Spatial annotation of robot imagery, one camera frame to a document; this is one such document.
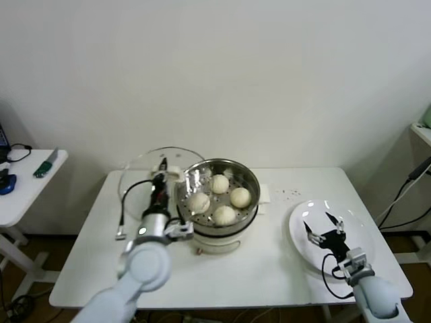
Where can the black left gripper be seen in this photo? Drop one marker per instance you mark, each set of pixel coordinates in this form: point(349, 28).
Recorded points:
point(160, 198)

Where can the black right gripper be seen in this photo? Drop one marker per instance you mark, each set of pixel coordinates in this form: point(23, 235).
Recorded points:
point(333, 244)

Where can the round glass pot lid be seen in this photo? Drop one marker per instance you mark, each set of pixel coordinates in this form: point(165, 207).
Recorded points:
point(173, 174)

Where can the white steamed baozi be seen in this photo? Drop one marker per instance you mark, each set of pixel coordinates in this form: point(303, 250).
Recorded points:
point(240, 197)
point(219, 184)
point(198, 203)
point(224, 215)

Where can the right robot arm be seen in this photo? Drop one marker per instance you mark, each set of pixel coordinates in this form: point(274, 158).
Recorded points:
point(373, 296)

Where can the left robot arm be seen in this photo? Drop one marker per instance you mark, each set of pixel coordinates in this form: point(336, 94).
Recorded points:
point(144, 266)

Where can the stainless steel steamer basket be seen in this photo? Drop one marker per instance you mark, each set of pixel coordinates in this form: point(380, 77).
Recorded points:
point(244, 175)

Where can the white round plate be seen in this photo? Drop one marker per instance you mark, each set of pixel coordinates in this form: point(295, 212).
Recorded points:
point(299, 215)

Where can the white side table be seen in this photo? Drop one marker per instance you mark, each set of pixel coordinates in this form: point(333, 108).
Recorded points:
point(30, 188)

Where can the white shelf unit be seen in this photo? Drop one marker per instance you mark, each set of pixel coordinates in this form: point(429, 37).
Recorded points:
point(422, 134)

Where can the white power strip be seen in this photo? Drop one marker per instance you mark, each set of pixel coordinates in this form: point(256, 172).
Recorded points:
point(192, 318)

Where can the blue computer mouse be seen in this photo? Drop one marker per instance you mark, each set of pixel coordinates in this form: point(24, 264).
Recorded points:
point(8, 185)

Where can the mint green container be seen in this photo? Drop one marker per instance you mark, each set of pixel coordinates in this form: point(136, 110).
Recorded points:
point(428, 117)

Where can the dark laptop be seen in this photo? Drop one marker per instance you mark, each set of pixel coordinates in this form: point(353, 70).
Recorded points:
point(2, 138)

